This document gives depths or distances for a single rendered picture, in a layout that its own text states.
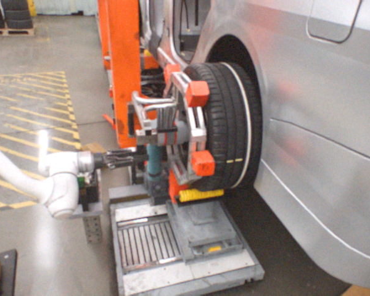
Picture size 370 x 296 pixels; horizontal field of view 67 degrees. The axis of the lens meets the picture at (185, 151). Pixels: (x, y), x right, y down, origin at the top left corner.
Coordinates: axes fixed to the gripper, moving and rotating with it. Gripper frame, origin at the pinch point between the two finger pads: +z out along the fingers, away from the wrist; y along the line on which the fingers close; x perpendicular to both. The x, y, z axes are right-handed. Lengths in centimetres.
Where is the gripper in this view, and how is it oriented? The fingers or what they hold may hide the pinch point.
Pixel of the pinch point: (140, 155)
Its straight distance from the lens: 127.6
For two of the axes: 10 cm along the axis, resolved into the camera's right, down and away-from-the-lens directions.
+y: 2.9, 5.1, -8.1
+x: 0.5, -8.5, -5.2
